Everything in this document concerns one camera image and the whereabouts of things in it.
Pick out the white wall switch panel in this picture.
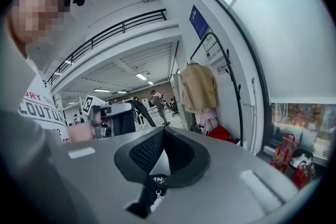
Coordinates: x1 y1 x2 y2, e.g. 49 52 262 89
206 47 223 60

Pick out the black office chair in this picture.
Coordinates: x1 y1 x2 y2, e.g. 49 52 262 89
170 98 181 118

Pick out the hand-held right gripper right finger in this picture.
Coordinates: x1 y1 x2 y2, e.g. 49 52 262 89
150 126 211 188

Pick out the white wall notice board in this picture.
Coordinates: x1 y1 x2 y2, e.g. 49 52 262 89
202 33 218 54

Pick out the black garment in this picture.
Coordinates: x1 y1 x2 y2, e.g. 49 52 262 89
130 99 158 129

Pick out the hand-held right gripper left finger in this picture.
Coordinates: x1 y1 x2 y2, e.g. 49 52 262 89
114 126 166 184

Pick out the person's left forearm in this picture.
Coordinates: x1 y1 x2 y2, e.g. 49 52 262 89
67 122 97 143

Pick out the blue wall sign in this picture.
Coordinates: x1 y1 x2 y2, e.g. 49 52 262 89
188 4 210 40

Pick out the person's white printed shirt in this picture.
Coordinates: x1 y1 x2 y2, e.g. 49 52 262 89
17 56 71 144

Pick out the red gift bag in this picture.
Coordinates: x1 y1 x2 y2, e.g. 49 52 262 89
270 133 298 173

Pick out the black balcony railing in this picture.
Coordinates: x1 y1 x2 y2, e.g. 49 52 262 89
46 8 168 88

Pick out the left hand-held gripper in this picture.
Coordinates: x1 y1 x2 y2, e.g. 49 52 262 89
81 95 137 140

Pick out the black waste bin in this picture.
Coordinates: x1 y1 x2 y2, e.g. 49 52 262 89
288 147 315 169

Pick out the person's head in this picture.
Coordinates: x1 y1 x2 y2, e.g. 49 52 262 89
7 0 71 58

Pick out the black metal coat rack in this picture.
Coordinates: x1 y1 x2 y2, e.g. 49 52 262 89
190 31 244 147

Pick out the person's grey jacket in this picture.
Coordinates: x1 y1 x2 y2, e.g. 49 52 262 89
0 17 100 224

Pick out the pink garment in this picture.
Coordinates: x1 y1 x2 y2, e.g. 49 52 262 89
194 109 219 135

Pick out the beige coat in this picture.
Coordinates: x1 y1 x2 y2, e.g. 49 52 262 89
178 62 219 114

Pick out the small red-ring wall sign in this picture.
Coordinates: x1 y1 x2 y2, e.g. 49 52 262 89
216 62 228 76

